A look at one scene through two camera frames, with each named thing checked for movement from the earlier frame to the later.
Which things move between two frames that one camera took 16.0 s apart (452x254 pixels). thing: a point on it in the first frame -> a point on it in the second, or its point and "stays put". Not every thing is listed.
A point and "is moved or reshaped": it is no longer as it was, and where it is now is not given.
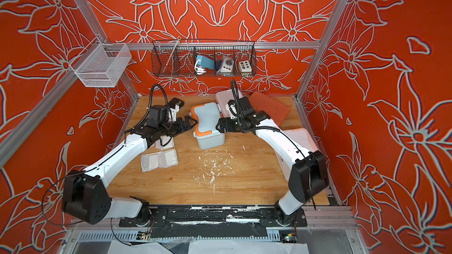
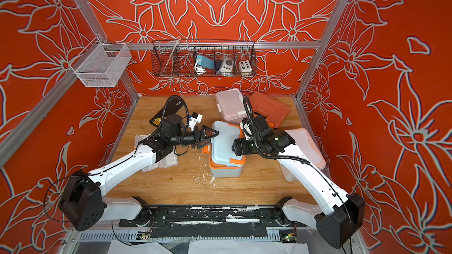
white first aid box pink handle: (304, 143) stays put
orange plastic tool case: (276, 111) stays put
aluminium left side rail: (36, 115) stays put
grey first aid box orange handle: (208, 116) is moved or reshaped
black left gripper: (186, 126) -> (200, 137)
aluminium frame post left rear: (125, 80) stays put
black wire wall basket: (177, 58) stays put
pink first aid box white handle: (222, 98) stays put
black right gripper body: (236, 125) -> (248, 146)
